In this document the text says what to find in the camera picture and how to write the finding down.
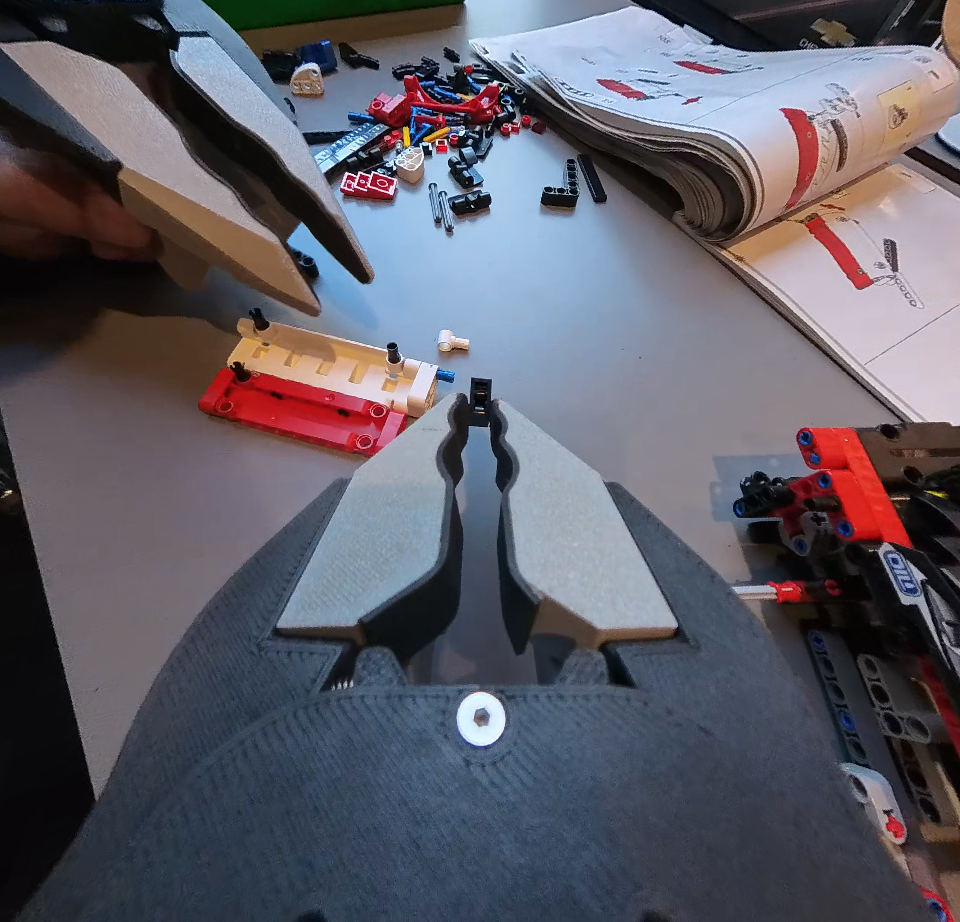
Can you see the small red plate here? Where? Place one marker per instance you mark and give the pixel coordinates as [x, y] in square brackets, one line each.
[349, 185]
[364, 184]

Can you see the toy brick car assembly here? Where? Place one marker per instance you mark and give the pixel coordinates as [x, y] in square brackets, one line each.
[862, 525]

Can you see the large red slope plate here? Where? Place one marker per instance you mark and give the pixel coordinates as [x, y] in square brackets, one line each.
[384, 187]

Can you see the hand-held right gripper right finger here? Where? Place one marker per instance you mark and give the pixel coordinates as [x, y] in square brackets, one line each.
[585, 555]

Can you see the white flat base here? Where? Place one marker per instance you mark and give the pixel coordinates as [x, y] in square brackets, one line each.
[951, 142]

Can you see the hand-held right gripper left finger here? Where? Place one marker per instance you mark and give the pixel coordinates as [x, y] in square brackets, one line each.
[375, 555]

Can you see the black straight beam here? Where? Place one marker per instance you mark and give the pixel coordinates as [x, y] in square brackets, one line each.
[592, 178]

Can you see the black pin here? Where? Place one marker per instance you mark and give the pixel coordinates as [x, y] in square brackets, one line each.
[304, 263]
[240, 372]
[392, 354]
[259, 321]

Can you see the wooden board stand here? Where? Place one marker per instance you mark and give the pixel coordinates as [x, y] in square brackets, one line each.
[952, 15]

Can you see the white brick panel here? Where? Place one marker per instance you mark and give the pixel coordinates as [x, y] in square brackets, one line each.
[322, 356]

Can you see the white curved brick piece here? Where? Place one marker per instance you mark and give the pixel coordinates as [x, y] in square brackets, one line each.
[410, 166]

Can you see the pile of small brick pieces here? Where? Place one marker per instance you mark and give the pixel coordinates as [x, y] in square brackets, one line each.
[442, 101]

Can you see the person's body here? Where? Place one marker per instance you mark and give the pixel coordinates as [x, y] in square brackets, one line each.
[30, 637]

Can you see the open instruction booklet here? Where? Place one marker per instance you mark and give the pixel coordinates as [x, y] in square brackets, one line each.
[750, 150]

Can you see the black angled connector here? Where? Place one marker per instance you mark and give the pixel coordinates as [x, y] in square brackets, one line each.
[356, 56]

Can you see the black angled beam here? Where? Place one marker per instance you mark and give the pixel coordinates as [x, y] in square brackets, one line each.
[561, 187]

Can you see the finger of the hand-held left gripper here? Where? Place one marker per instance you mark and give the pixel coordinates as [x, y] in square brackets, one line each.
[202, 202]
[262, 135]

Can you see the long black beam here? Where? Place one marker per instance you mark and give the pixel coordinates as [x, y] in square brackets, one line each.
[352, 148]

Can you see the toy car set box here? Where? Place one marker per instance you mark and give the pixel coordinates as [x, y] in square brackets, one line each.
[750, 0]

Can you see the dark grey axle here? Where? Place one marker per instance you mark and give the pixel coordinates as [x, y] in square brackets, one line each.
[447, 211]
[436, 202]

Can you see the small white connector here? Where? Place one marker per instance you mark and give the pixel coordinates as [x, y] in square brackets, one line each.
[452, 341]

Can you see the grey desk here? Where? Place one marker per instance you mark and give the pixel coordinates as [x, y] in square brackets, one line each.
[600, 322]

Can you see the person's left hand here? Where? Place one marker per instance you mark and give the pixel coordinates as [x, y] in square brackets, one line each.
[60, 217]

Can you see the black connector piece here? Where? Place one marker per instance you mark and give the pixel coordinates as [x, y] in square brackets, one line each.
[470, 203]
[480, 393]
[465, 171]

